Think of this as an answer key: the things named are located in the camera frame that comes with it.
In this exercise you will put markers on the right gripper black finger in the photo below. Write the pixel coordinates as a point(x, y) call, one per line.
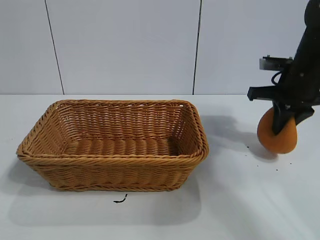
point(281, 120)

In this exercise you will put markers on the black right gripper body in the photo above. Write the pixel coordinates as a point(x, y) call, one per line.
point(305, 82)

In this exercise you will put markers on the orange-brown bread lump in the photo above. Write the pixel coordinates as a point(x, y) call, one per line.
point(265, 135)

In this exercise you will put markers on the brown woven wicker basket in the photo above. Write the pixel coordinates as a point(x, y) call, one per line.
point(112, 170)

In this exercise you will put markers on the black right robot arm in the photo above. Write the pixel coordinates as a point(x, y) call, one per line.
point(313, 15)

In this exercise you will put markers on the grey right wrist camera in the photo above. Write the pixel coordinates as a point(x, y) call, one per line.
point(267, 64)

